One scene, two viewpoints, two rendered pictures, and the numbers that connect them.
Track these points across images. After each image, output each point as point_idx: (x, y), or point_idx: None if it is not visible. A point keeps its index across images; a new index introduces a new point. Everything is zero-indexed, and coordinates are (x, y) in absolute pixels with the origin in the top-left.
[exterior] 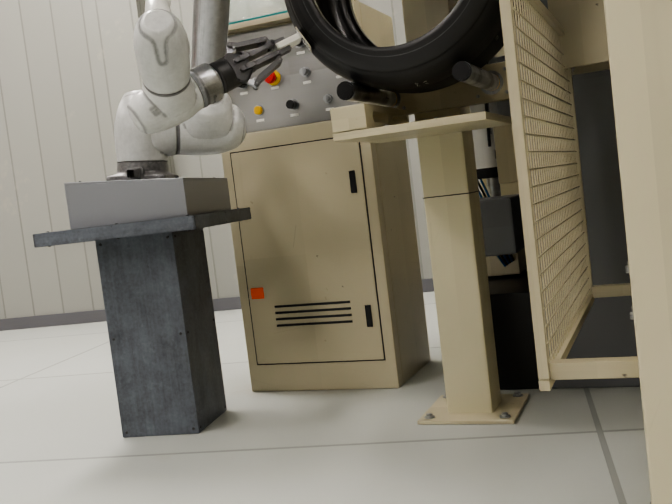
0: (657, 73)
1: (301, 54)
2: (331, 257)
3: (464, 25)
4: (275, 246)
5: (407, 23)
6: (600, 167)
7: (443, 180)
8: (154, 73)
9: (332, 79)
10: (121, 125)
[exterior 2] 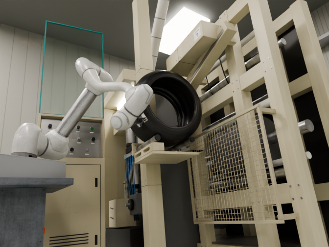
0: (297, 136)
1: (78, 132)
2: (82, 213)
3: (193, 126)
4: (55, 208)
5: None
6: (179, 185)
7: (153, 179)
8: (140, 105)
9: (89, 143)
10: (24, 135)
